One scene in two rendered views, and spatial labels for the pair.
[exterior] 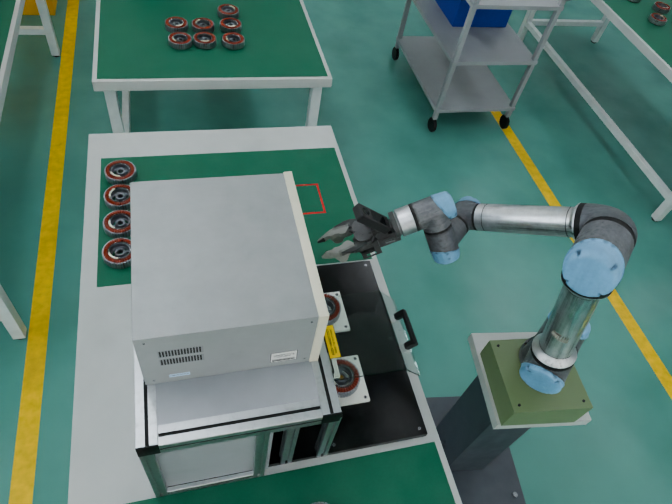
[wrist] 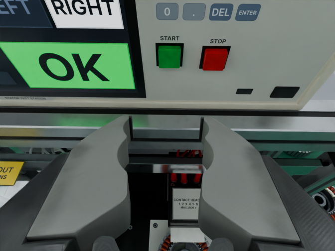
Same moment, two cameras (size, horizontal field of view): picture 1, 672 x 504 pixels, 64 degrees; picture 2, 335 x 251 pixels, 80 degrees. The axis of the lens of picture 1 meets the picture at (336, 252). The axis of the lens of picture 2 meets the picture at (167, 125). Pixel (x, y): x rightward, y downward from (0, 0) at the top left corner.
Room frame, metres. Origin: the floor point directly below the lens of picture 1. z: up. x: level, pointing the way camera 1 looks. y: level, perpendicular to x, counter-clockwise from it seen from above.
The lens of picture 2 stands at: (0.93, -0.03, 1.29)
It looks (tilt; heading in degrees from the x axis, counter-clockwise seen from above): 54 degrees down; 114
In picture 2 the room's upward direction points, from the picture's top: 1 degrees clockwise
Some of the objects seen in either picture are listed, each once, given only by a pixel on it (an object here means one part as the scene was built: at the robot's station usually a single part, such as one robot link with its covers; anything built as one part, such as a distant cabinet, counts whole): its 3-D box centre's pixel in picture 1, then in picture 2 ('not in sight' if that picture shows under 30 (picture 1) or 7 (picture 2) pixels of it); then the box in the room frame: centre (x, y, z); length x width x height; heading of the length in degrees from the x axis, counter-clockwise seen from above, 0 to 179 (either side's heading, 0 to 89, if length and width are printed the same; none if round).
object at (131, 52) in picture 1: (204, 43); not in sight; (2.94, 1.08, 0.37); 1.85 x 1.10 x 0.75; 24
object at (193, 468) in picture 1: (208, 461); not in sight; (0.39, 0.19, 0.91); 0.28 x 0.03 x 0.32; 114
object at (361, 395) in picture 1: (339, 381); not in sight; (0.74, -0.10, 0.78); 0.15 x 0.15 x 0.01; 24
